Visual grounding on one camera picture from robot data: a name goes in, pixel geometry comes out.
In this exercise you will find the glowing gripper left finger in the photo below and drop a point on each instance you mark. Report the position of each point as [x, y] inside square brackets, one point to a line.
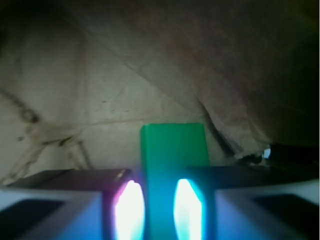
[73, 205]

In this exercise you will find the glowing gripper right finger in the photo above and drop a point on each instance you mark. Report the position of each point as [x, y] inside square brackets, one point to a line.
[246, 203]

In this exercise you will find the green rectangular block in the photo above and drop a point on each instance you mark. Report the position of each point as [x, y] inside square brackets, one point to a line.
[166, 150]

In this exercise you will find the brown paper bag bin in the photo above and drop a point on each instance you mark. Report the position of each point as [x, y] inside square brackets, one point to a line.
[79, 78]

